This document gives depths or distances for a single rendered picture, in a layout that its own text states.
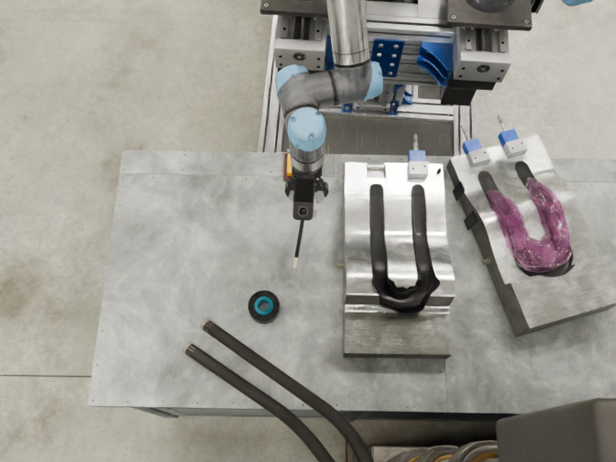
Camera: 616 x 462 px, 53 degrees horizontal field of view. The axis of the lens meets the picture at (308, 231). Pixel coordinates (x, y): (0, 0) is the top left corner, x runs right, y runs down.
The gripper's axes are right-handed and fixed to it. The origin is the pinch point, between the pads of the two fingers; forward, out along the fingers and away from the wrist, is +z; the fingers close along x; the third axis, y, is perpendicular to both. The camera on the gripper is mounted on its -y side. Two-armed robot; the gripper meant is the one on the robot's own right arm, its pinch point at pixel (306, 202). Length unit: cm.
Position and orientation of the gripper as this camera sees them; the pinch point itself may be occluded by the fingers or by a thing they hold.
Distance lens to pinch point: 154.8
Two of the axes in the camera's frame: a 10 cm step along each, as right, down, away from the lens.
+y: 0.2, -9.4, 3.5
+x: -10.0, -0.2, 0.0
